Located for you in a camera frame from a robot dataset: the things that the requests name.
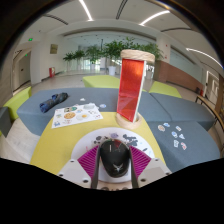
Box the gray upholstered bench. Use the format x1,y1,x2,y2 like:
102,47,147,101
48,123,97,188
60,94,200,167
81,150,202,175
16,87,153,137
149,92,216,132
146,120,222,174

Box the wooden chair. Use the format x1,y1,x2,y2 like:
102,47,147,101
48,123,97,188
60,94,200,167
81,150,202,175
194,94,224,148

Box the group of potted plants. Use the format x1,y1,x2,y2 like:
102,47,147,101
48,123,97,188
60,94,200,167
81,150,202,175
62,37,165,77

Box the group of ceiling strip lights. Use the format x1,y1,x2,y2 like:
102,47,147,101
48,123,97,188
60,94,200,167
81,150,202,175
78,0,224,69

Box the lime green upholstered bench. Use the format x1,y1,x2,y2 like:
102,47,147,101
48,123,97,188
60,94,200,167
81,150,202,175
148,80,183,99
2,85,33,122
82,74,122,90

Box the group of small loose stickers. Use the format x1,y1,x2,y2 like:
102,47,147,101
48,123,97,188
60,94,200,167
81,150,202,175
157,122,188,151

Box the golden wall plaque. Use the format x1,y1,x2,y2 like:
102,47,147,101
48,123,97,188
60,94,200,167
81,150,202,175
49,43,59,55

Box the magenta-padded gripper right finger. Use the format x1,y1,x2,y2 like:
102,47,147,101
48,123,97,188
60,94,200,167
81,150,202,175
128,144,173,189

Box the black computer mouse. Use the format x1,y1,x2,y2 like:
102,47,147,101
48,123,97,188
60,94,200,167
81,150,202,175
99,138,132,178

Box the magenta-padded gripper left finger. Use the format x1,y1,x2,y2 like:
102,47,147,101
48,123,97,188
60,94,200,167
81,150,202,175
57,144,102,190

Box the red panel stand, rope ends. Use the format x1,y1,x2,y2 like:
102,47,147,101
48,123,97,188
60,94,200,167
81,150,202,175
115,49,156,131

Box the dark gray ottoman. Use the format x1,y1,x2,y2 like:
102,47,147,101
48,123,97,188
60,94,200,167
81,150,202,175
0,106,13,138

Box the white sticker sheet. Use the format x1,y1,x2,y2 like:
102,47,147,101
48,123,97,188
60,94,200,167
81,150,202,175
50,102,104,130

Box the white round printed mouse pad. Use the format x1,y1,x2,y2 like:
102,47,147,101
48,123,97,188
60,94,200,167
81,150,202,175
70,126,156,191

